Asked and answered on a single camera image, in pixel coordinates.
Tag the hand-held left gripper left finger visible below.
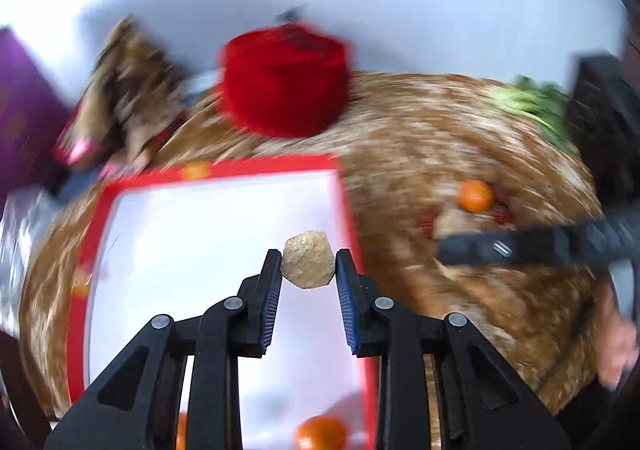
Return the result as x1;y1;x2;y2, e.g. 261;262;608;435
45;249;283;450

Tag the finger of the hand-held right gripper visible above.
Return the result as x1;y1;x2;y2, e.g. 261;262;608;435
436;219;608;275

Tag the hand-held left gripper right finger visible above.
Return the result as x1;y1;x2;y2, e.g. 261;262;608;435
335;249;573;450

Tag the orange mandarin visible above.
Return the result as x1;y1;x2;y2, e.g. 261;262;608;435
294;415;348;450
457;180;495;213

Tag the red rimmed white tray box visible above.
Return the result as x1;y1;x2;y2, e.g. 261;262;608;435
65;154;381;450

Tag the person's right hand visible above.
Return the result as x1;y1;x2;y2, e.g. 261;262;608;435
595;280;640;388

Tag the green leafy vegetable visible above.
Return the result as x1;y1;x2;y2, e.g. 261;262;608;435
487;74;576;151

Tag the golden velvet tablecloth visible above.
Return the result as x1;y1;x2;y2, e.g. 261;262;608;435
17;70;621;450

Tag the clear plastic bag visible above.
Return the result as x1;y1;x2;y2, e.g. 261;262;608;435
0;190;61;331

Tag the brown floral patterned cloth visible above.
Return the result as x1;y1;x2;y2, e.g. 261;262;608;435
52;17;191;175

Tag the red velvet drawstring pouch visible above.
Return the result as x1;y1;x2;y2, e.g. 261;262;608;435
216;22;353;138

